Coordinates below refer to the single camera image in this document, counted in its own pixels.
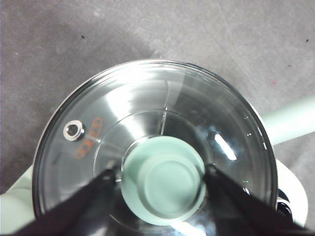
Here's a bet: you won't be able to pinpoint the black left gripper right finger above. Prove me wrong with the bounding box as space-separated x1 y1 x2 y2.
206 165 315 236

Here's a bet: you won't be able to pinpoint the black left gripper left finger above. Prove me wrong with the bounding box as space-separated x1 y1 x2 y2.
13 166 119 236

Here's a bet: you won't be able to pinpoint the glass pot lid green knob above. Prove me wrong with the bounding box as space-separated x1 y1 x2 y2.
31 59 279 236

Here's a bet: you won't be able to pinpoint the green breakfast machine base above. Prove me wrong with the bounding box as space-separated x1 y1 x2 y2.
0 159 309 236

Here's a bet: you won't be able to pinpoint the green pot with long handle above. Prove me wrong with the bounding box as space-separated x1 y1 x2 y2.
33 60 315 236

